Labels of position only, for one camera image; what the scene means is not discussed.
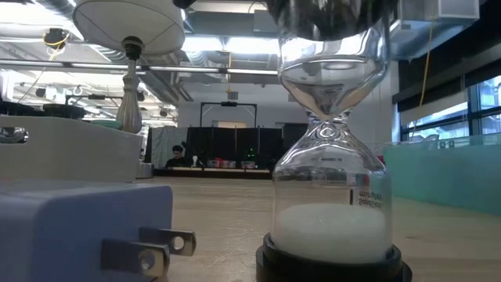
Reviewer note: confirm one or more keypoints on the white ceiling unit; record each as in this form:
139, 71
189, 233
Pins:
458, 9

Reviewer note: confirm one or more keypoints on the black overhead camera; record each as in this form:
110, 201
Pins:
56, 38

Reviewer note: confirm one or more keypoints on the black curtain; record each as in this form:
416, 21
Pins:
235, 141

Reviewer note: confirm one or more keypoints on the white sand hourglass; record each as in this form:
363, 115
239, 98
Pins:
332, 235

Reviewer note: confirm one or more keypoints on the person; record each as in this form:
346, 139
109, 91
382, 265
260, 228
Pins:
178, 156

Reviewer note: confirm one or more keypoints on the black cabinet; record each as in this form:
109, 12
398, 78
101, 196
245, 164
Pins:
295, 133

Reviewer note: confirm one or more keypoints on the grey cloth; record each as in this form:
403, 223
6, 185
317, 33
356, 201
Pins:
164, 141

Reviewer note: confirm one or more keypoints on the green translucent tray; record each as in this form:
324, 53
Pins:
442, 176

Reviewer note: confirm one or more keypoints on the white power adapter plug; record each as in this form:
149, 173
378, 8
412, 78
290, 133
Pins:
78, 219

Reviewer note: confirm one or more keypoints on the grey plastic bin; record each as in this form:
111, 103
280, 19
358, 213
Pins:
78, 152

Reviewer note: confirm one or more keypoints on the white lamp shade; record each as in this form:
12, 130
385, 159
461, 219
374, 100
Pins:
129, 19

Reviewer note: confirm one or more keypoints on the red box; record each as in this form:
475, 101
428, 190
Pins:
381, 159

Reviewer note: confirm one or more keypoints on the black gantry frame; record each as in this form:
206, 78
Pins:
229, 103

